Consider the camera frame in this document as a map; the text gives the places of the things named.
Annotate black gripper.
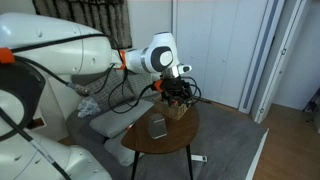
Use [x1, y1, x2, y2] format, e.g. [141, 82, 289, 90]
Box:
[160, 76, 194, 107]

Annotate gray mesh bin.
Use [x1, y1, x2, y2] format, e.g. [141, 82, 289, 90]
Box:
[147, 112, 168, 140]

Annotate checked gray cushion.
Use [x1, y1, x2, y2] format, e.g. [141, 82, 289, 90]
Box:
[84, 68, 134, 113]
[127, 72, 160, 99]

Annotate wooden side table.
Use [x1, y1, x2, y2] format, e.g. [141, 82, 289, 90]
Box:
[120, 99, 201, 180]

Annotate white closet doors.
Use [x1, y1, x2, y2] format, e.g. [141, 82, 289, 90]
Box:
[171, 0, 270, 110]

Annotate large gray pillow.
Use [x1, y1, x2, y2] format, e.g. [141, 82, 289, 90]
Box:
[88, 98, 155, 140]

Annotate white power strip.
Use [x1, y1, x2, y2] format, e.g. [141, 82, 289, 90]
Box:
[190, 153, 209, 164]

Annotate light gray pillow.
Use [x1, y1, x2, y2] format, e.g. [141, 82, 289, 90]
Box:
[103, 129, 145, 168]

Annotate crumpled plastic bag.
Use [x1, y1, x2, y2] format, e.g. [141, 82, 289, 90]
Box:
[76, 96, 102, 119]

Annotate white door with gray stripe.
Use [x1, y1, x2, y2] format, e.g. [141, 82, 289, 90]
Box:
[237, 0, 286, 115]

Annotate gray sofa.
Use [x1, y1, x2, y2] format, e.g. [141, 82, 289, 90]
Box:
[64, 70, 161, 158]

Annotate black metal rack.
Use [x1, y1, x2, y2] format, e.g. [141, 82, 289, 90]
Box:
[302, 87, 320, 135]

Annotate orange cable clip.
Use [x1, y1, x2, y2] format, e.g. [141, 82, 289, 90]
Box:
[0, 47, 16, 65]
[152, 79, 165, 93]
[117, 49, 128, 71]

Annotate shaggy wall hanging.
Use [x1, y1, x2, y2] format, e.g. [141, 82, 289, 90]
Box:
[31, 0, 134, 50]

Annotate white door frame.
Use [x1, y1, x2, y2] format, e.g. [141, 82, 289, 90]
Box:
[251, 0, 315, 125]

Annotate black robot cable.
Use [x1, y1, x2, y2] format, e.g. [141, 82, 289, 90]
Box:
[0, 32, 162, 180]

